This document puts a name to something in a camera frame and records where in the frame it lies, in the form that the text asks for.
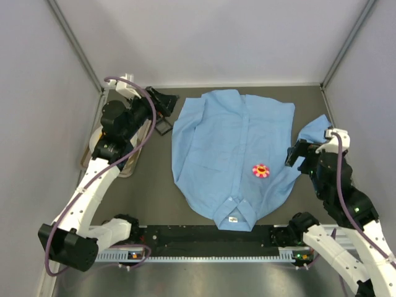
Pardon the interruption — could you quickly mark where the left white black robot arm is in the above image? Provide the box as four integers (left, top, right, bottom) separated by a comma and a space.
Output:
38, 87, 179, 276

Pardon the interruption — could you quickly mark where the light blue button shirt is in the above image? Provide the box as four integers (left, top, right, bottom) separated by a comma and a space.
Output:
171, 89, 334, 231

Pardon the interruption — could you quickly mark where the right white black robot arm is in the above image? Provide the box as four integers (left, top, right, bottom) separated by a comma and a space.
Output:
285, 129, 395, 296

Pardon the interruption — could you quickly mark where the white plate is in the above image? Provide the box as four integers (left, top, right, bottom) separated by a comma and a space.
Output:
88, 126, 103, 154

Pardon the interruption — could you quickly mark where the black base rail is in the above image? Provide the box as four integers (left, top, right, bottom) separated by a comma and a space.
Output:
105, 224, 313, 257

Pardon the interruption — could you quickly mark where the pink flower brooch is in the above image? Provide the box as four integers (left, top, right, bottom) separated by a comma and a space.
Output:
252, 164, 270, 178

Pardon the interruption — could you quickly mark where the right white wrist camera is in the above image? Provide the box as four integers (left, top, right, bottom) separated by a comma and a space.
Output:
316, 128, 350, 154

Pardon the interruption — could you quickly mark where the grey slotted cable duct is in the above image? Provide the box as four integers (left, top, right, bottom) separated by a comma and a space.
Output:
95, 249, 314, 264

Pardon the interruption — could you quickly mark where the small black stand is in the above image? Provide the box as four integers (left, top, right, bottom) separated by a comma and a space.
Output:
155, 118, 173, 136

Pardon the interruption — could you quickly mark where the clear plastic tray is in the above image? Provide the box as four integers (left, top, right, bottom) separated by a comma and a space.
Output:
80, 120, 152, 178

